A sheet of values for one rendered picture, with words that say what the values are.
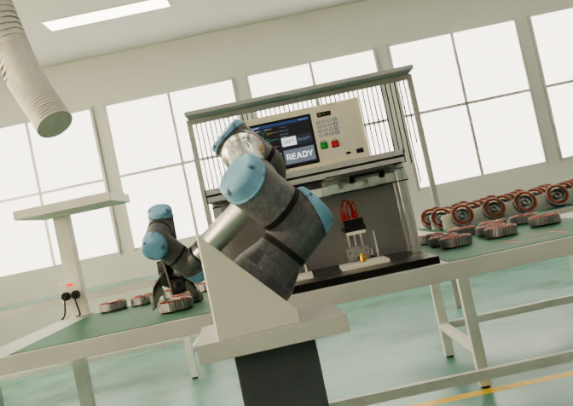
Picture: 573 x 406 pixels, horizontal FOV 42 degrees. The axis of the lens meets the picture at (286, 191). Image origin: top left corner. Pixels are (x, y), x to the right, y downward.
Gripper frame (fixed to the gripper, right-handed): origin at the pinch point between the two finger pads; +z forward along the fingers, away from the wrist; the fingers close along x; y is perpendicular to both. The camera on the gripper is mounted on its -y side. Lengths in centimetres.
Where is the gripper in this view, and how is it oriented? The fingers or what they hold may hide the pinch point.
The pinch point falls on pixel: (176, 306)
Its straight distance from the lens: 248.8
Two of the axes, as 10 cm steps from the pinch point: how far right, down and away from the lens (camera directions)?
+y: -2.9, -4.2, 8.6
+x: -9.5, 1.9, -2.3
